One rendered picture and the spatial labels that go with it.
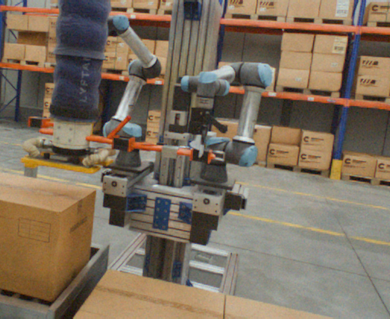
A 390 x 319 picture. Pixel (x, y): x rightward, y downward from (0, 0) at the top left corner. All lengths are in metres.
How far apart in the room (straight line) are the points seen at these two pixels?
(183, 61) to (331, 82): 6.67
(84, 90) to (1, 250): 0.78
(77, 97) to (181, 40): 0.85
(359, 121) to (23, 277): 9.10
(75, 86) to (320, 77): 7.40
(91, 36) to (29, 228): 0.87
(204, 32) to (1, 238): 1.49
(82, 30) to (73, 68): 0.17
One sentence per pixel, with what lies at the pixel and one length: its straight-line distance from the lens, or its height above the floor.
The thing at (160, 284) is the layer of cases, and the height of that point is 0.54.
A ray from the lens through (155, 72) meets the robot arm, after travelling 2.35.
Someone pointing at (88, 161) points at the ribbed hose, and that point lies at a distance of 1.75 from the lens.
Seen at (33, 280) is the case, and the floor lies 0.62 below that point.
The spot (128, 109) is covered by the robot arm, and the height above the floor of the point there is 1.35.
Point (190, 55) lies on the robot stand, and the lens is 2.35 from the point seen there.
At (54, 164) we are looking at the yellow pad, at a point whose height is 1.13.
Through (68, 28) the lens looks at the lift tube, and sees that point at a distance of 1.78.
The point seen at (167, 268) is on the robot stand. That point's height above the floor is 0.46.
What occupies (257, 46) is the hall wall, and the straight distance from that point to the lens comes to 10.13.
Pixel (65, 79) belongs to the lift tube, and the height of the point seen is 1.49.
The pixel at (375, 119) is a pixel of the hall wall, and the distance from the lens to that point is 10.32.
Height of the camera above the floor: 1.52
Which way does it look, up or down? 6 degrees down
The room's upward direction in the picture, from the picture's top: 6 degrees clockwise
